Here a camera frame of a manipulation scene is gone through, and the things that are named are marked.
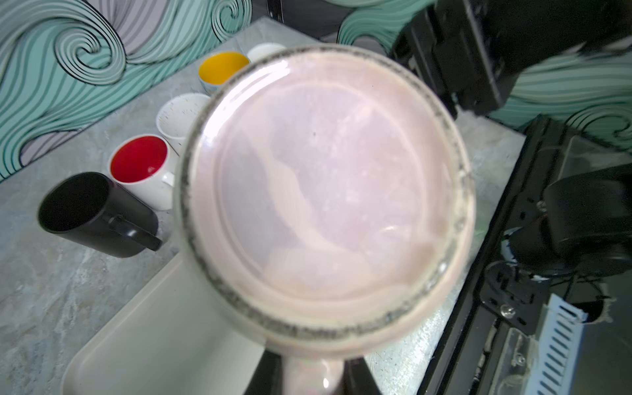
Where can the pink iridescent mug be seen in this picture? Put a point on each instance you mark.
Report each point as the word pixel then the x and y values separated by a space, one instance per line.
pixel 326 197

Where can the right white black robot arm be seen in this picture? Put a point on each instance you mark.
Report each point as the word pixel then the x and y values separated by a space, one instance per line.
pixel 586 228

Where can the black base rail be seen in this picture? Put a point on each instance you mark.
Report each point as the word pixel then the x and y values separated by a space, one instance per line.
pixel 490 342

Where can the cream speckled mug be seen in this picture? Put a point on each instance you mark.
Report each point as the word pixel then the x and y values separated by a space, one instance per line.
pixel 176 118

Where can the pink rectangular tray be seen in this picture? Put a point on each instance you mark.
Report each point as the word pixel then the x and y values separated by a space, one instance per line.
pixel 168 339

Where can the white slotted cable duct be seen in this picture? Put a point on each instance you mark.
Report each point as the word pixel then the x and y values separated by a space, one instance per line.
pixel 559 340

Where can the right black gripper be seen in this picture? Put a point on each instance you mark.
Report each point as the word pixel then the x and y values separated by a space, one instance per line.
pixel 470 53

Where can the black mug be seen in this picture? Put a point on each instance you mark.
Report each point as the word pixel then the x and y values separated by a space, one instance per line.
pixel 92 210

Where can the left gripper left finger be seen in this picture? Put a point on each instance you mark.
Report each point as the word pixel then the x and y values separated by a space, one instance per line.
pixel 267 377

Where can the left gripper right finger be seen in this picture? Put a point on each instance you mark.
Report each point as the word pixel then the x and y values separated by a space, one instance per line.
pixel 360 377

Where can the cream white mug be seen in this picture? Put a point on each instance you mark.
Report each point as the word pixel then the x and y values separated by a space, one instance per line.
pixel 145 166

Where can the blue butterfly mug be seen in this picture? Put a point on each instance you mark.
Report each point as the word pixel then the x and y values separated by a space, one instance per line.
pixel 219 68

